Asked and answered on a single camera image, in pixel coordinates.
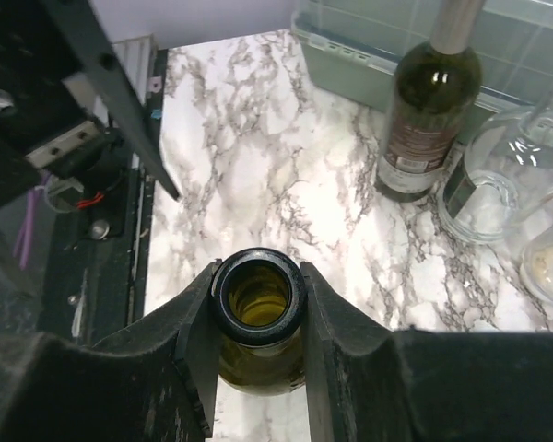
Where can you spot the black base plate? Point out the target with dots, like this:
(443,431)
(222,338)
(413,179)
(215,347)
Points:
(95,277)

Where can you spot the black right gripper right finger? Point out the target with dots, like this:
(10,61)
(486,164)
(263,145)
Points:
(367,383)

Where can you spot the green bottle Italia label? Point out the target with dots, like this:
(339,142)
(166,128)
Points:
(435,85)

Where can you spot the green wine bottle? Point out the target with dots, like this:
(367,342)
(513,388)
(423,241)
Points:
(259,300)

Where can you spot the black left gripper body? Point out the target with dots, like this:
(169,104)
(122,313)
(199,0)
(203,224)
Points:
(43,126)

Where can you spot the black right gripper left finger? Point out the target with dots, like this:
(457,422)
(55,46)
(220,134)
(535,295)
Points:
(155,380)

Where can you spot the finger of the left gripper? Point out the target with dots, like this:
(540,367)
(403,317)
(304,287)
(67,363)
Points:
(87,40)

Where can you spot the clear glass bottle blue cap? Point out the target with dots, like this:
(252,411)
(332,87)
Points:
(503,176)

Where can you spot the green plastic toolbox clear lid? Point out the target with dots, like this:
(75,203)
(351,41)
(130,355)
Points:
(351,48)

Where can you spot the aluminium rail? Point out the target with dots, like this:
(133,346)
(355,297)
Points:
(137,56)

